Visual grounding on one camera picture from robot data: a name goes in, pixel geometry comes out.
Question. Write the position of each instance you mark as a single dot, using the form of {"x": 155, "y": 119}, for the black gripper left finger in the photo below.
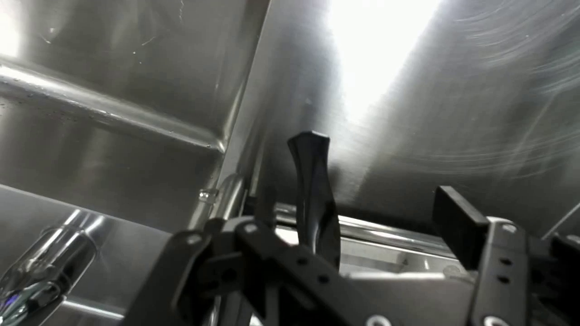
{"x": 242, "y": 273}

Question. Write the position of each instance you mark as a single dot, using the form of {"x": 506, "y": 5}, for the blue liquid soap pump bottle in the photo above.
{"x": 42, "y": 265}

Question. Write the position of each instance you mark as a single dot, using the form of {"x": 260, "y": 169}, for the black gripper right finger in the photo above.
{"x": 490, "y": 265}

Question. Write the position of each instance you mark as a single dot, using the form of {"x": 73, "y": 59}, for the stainless steel sink basin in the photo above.
{"x": 120, "y": 175}

